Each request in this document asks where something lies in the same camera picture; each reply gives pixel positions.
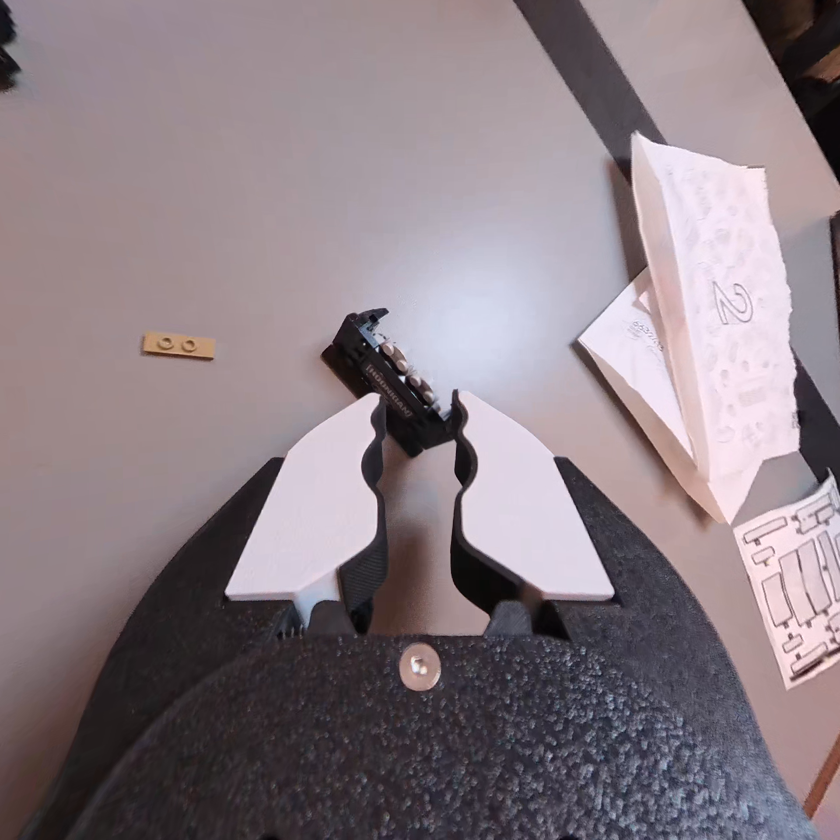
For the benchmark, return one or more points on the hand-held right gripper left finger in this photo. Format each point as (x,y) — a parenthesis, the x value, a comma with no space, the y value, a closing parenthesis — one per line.
(309,525)

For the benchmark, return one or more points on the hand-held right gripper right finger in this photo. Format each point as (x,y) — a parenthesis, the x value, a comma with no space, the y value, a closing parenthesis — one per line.
(532,525)

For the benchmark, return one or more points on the black brick axle assembly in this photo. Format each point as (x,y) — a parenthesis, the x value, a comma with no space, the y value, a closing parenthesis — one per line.
(381,374)

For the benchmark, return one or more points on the tan two-stud plate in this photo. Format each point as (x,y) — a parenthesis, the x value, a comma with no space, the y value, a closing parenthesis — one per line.
(177,345)

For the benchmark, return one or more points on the white sticker sheet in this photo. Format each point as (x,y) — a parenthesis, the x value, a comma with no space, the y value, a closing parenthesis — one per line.
(794,584)

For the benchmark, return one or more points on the white numbered paper bag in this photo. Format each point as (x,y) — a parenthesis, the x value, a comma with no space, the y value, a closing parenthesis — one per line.
(715,263)

